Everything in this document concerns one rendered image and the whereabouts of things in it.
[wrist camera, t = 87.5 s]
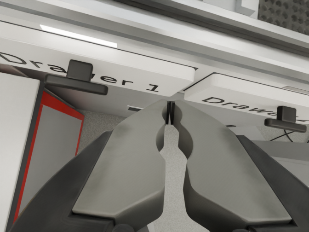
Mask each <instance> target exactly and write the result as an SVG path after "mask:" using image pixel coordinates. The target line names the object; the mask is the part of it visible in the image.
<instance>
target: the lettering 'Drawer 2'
mask: <svg viewBox="0 0 309 232"><path fill-rule="evenodd" d="M210 99H218V98H214V97H211V98H208V99H205V100H202V101H203V102H208V101H207V100H210ZM219 100H221V101H220V102H208V103H223V102H224V100H223V99H219ZM227 104H234V103H226V104H222V105H227ZM236 105H237V104H236ZM242 106H245V107H242ZM236 107H239V106H233V108H236ZM246 108H249V106H246V105H240V108H237V109H246ZM256 109H258V108H254V109H251V110H249V111H257V110H256ZM261 112H272V111H265V110H258V111H257V113H261ZM271 114H275V115H273V116H276V115H277V114H276V113H268V115H271ZM271 116H272V115H271ZM296 121H301V122H305V121H303V120H296ZM306 121H309V120H306Z"/></svg>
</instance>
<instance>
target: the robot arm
mask: <svg viewBox="0 0 309 232"><path fill-rule="evenodd" d="M169 115H170V121H171V125H174V127H175V128H176V129H177V130H178V132H179V139H178V147H179V149H180V150H181V151H182V152H183V154H184V155H185V156H186V158H187V164H186V170H185V177H184V183H183V195H184V202H185V208H186V212H187V215H188V216H189V217H190V218H191V219H192V220H193V221H195V222H196V223H198V224H200V225H201V226H203V227H204V228H206V229H207V230H209V232H309V187H308V186H306V185H305V184H304V183H303V182H302V181H301V180H300V179H298V178H297V177H296V176H295V175H293V174H292V173H291V172H290V171H288V170H287V169H286V168H284V167H283V166H282V165H281V164H279V163H278V162H277V161H276V160H275V159H273V158H272V157H271V156H270V155H268V154H267V153H266V152H264V151H263V150H262V149H261V148H259V147H258V146H257V145H256V144H254V143H253V142H252V141H250V140H249V139H248V138H247V137H246V136H244V135H236V134H235V133H234V132H233V131H231V130H230V129H229V128H228V127H226V126H225V125H224V124H222V123H221V122H220V121H218V120H217V119H215V118H214V117H212V116H210V115H208V114H206V113H205V112H203V111H201V110H199V109H197V108H195V107H193V106H191V105H189V104H187V103H185V102H183V101H181V100H174V101H167V100H165V99H161V100H159V101H157V102H155V103H153V104H151V105H149V106H147V107H146V108H144V109H142V110H140V111H138V112H136V113H134V114H132V115H131V116H129V117H128V118H126V119H125V120H123V121H122V122H121V123H119V124H118V125H117V126H116V127H115V128H113V129H112V130H111V131H104V132H102V133H101V134H100V135H99V136H98V137H97V138H95V139H94V140H93V141H92V142H91V143H90V144H89V145H88V146H86V147H85V148H84V149H83V150H82V151H81V152H79V153H78V154H77V155H76V156H75V157H74V158H72V159H71V160H70V161H69V162H68V163H67V164H65V165H64V166H63V167H62V168H61V169H60V170H59V171H57V172H56V173H55V174H54V175H53V176H52V177H51V178H50V179H49V180H48V181H47V182H46V183H45V184H44V185H43V186H42V187H41V188H40V189H39V191H38V192H37V193H36V194H35V195H34V197H33V198H32V199H31V200H30V202H29V203H28V204H27V205H26V207H25V208H24V209H23V211H22V212H21V214H20V215H19V216H18V218H17V219H16V221H15V222H14V224H13V225H12V227H11V228H10V230H9V232H137V231H138V230H140V229H141V228H143V227H145V226H146V225H148V224H149V223H151V222H153V221H154V220H156V219H158V218H159V217H160V216H161V215H162V213H163V208H164V194H165V176H166V162H165V160H164V158H163V157H162V155H161V154H160V151H161V150H162V149H163V147H164V133H165V126H166V124H167V125H168V123H169Z"/></svg>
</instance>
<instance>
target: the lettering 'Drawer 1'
mask: <svg viewBox="0 0 309 232"><path fill-rule="evenodd" d="M1 54H4V55H8V56H12V57H15V58H17V59H19V60H21V61H22V63H18V62H13V61H10V60H8V59H7V58H5V57H4V56H2V55H1ZM0 56H1V57H2V58H3V59H5V60H6V61H8V62H12V63H17V64H27V63H26V62H25V61H24V60H22V59H21V58H18V57H16V56H13V55H10V54H6V53H2V52H0ZM30 62H31V63H32V64H34V65H35V66H36V67H37V68H40V67H39V66H38V65H37V64H36V63H38V64H43V63H40V62H34V61H30ZM48 66H54V67H58V66H55V65H49V64H48ZM58 68H59V69H58ZM58 68H53V67H50V69H51V70H53V71H56V72H62V73H63V72H64V73H67V72H66V71H65V69H63V68H61V67H58ZM54 69H58V70H62V71H57V70H54ZM94 75H95V74H92V77H91V79H92V78H93V77H94ZM100 78H101V80H103V81H106V80H110V81H117V80H116V79H114V78H112V77H107V76H101V77H100ZM106 78H111V79H113V80H111V79H106ZM104 79H106V80H104ZM110 81H106V82H110ZM126 82H130V83H133V82H132V81H125V80H123V82H122V85H125V83H126ZM110 83H116V82H110ZM149 85H150V86H154V87H153V88H152V89H151V90H150V89H147V90H150V91H154V90H155V89H156V88H157V87H158V86H157V85H151V84H149ZM154 92H158V91H154Z"/></svg>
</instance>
